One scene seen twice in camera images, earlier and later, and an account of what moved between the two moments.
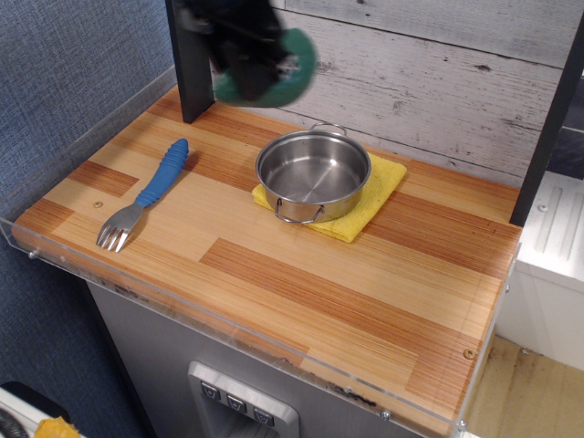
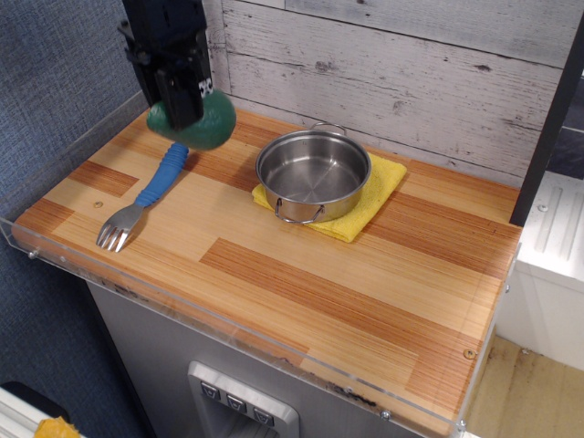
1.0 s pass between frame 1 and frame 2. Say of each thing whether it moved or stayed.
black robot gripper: moved
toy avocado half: moved
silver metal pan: stayed
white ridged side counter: stayed
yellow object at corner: stayed
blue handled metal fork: stayed
